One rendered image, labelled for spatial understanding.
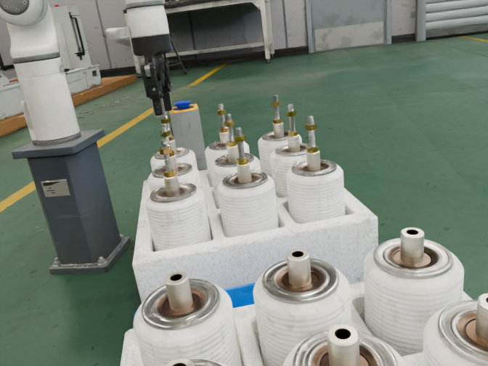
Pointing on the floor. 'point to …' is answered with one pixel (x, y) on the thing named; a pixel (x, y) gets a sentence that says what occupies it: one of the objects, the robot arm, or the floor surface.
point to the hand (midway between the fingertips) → (163, 107)
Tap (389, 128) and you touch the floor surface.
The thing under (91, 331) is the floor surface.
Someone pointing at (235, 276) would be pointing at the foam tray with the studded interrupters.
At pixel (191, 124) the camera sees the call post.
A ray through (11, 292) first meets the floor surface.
